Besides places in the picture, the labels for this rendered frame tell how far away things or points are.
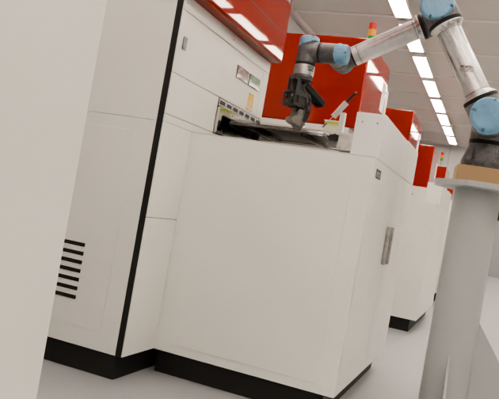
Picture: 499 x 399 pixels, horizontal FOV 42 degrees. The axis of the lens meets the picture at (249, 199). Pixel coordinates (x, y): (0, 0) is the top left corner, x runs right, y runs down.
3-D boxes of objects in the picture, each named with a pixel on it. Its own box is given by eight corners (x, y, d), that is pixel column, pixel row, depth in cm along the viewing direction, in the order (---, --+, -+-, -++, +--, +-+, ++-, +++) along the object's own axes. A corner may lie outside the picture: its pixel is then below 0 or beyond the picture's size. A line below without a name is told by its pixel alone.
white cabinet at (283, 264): (149, 372, 217) (191, 132, 218) (249, 336, 307) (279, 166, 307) (333, 427, 194) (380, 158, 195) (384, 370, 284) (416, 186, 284)
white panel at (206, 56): (156, 119, 200) (179, -8, 200) (249, 154, 276) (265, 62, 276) (165, 120, 199) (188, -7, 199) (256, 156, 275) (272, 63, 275)
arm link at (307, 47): (319, 34, 236) (297, 32, 239) (314, 63, 235) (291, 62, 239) (324, 40, 243) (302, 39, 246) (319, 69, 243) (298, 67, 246)
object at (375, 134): (349, 154, 204) (356, 111, 204) (378, 173, 256) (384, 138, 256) (379, 159, 201) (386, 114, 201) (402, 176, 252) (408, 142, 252)
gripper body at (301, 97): (280, 106, 241) (286, 74, 241) (298, 111, 246) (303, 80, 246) (293, 105, 235) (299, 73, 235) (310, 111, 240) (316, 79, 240)
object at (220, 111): (211, 131, 233) (216, 105, 233) (254, 149, 274) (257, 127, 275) (216, 132, 233) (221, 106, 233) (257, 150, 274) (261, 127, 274)
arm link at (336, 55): (354, 49, 242) (325, 47, 246) (348, 41, 232) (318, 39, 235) (350, 70, 242) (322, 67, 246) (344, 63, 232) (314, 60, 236)
